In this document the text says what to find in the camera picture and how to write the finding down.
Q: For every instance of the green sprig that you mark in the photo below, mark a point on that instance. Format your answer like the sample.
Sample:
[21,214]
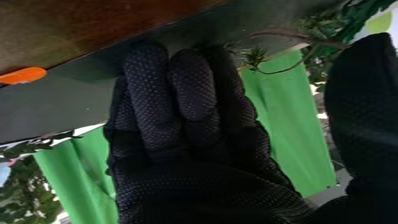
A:
[257,57]

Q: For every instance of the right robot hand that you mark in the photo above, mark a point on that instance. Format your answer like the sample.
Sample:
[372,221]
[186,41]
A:
[197,180]

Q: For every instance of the dark mat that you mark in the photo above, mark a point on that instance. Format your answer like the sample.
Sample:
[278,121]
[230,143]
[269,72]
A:
[65,100]

